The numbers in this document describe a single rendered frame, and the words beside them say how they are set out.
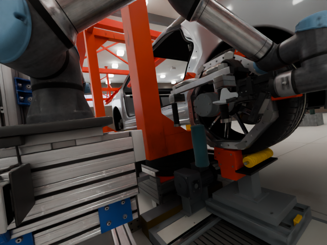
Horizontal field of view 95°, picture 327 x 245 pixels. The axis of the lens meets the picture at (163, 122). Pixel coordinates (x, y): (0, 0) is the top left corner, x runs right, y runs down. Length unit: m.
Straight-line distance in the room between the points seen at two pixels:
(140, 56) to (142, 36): 0.17
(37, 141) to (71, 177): 0.11
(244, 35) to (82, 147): 0.57
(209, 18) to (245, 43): 0.14
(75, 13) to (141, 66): 0.88
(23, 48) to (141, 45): 1.01
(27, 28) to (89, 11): 0.11
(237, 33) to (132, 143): 0.47
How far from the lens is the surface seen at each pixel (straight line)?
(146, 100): 1.14
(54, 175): 0.44
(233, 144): 0.95
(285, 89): 0.57
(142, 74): 1.19
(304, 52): 0.57
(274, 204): 1.18
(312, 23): 0.58
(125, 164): 0.44
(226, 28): 0.58
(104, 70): 7.15
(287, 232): 1.11
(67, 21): 0.37
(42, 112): 0.43
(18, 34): 0.34
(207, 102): 0.83
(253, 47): 0.61
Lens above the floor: 0.78
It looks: level
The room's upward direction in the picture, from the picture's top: 8 degrees counter-clockwise
